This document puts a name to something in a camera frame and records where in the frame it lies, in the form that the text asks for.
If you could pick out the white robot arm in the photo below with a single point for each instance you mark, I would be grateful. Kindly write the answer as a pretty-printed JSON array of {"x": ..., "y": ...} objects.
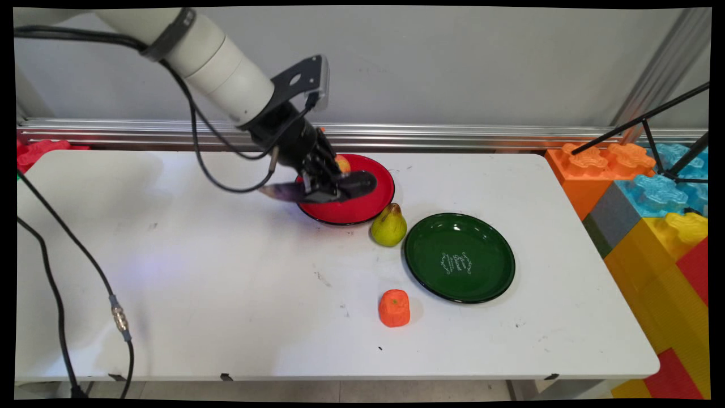
[{"x": 215, "y": 62}]

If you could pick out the aluminium rail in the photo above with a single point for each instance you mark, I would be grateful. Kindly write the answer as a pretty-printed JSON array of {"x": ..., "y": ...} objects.
[{"x": 453, "y": 136}]

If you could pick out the large red toy block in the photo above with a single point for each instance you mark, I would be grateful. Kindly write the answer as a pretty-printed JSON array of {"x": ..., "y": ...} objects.
[
  {"x": 695, "y": 272},
  {"x": 674, "y": 377}
]

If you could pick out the large blue toy block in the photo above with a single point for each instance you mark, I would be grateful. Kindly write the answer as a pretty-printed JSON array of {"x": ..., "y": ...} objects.
[{"x": 657, "y": 195}]

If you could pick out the red yellow toy apple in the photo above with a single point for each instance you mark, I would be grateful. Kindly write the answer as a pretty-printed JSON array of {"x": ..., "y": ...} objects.
[{"x": 343, "y": 164}]

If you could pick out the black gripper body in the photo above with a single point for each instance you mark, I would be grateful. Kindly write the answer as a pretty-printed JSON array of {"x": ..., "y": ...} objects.
[{"x": 291, "y": 139}]

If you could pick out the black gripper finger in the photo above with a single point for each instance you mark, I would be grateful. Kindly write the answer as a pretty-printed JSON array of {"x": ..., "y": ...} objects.
[
  {"x": 323, "y": 191},
  {"x": 340, "y": 169}
]

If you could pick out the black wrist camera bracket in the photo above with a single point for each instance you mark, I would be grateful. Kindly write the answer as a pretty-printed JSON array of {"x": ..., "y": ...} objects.
[{"x": 303, "y": 79}]

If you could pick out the large orange toy block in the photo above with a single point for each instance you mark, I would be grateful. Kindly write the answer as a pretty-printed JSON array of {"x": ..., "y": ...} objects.
[{"x": 583, "y": 181}]

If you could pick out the black tripod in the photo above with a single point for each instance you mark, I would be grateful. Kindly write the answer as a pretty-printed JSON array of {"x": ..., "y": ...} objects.
[{"x": 645, "y": 122}]

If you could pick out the green enamel plate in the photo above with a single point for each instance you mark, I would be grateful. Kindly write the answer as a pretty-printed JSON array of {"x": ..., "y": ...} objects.
[{"x": 459, "y": 258}]

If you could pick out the red flower toy block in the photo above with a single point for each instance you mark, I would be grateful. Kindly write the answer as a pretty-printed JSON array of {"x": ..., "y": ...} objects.
[{"x": 39, "y": 152}]

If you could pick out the orange toy fruit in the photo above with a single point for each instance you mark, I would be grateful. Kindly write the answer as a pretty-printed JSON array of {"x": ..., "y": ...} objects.
[{"x": 394, "y": 309}]

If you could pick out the red enamel plate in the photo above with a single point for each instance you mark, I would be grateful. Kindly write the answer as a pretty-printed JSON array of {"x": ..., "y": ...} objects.
[{"x": 362, "y": 207}]

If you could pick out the green toy pear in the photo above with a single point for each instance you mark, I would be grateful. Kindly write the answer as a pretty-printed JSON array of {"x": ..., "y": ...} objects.
[{"x": 388, "y": 229}]

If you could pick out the large grey toy block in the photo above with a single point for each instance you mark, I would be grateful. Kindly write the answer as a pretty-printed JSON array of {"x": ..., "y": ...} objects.
[{"x": 614, "y": 221}]

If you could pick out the large yellow toy block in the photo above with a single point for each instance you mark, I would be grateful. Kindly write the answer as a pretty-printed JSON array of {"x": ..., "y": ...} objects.
[{"x": 651, "y": 272}]

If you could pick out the grey table leg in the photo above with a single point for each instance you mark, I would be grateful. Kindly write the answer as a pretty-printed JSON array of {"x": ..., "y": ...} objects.
[{"x": 561, "y": 389}]

